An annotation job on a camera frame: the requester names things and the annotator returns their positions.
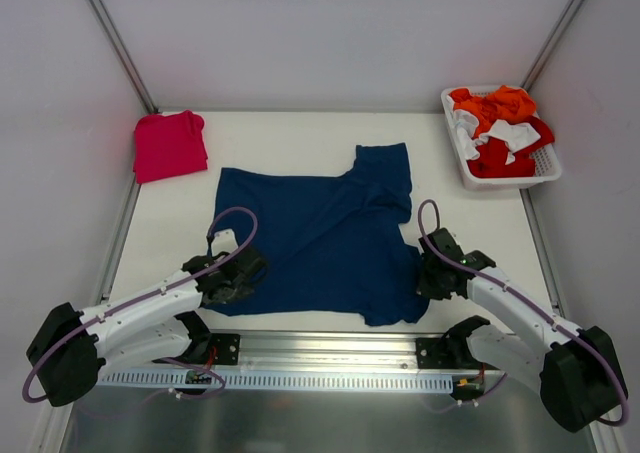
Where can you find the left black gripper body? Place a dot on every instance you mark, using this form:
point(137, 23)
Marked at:
point(250, 266)

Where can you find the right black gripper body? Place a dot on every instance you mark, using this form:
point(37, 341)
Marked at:
point(430, 280)

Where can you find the navy blue t-shirt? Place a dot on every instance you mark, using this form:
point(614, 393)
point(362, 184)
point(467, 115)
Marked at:
point(331, 243)

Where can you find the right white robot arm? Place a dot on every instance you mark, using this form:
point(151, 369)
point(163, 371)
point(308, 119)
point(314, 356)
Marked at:
point(574, 370)

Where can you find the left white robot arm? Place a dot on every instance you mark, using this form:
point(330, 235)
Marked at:
point(174, 297)

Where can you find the red t-shirt in basket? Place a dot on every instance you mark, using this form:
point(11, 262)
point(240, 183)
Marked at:
point(506, 150)

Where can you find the white plastic basket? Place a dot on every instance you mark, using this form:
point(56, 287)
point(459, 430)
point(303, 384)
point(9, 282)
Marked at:
point(547, 164)

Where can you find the folded pink t-shirt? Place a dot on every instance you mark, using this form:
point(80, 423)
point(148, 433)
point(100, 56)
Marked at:
point(168, 146)

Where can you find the white t-shirt in basket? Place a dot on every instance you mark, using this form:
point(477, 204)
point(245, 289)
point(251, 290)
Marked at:
point(464, 125)

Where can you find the orange t-shirt in basket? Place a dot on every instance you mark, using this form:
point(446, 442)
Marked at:
point(512, 105)

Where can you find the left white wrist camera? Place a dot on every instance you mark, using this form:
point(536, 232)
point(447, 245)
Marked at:
point(221, 243)

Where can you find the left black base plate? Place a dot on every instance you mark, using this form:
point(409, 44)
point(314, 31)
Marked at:
point(218, 349)

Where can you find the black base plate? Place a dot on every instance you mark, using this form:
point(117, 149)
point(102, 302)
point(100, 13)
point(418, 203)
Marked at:
point(218, 349)
point(444, 353)

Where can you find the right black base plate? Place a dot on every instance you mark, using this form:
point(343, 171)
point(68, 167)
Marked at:
point(444, 353)

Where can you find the aluminium mounting rail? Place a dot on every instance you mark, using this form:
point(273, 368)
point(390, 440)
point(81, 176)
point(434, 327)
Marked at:
point(325, 350)

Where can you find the white slotted cable duct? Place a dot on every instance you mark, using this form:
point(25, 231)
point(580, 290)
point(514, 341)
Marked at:
point(282, 381)

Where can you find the left aluminium corner post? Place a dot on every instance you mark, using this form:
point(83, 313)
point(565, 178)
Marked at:
point(124, 58)

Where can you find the aluminium corner post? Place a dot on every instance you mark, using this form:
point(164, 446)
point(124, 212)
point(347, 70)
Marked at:
point(552, 42)
point(124, 58)

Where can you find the right aluminium corner post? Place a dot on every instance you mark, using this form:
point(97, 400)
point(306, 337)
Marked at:
point(552, 42)

